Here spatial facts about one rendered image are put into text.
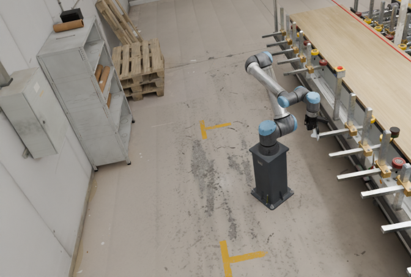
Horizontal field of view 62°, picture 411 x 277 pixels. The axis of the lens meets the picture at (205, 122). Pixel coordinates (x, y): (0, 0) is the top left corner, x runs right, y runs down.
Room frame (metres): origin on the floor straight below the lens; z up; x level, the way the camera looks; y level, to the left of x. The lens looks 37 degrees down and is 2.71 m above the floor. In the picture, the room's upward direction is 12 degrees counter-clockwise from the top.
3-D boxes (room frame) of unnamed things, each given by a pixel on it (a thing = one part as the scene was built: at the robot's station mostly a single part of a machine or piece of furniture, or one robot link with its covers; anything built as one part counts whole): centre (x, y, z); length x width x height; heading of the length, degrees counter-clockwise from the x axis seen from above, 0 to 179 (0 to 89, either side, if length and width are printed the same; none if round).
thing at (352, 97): (2.09, -1.15, 0.90); 0.04 x 0.04 x 0.48; 88
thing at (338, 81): (2.35, -1.15, 0.93); 0.05 x 0.05 x 0.45; 88
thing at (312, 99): (1.95, -0.78, 1.25); 0.10 x 0.09 x 0.12; 16
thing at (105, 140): (3.58, 1.20, 0.78); 0.90 x 0.45 x 1.55; 179
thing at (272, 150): (2.26, -0.51, 0.65); 0.19 x 0.19 x 0.10
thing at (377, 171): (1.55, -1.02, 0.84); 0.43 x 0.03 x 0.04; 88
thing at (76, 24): (3.69, 1.20, 1.59); 0.30 x 0.08 x 0.08; 89
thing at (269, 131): (2.26, -0.51, 0.79); 0.17 x 0.15 x 0.18; 106
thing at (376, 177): (1.62, -1.11, 0.75); 0.26 x 0.01 x 0.10; 178
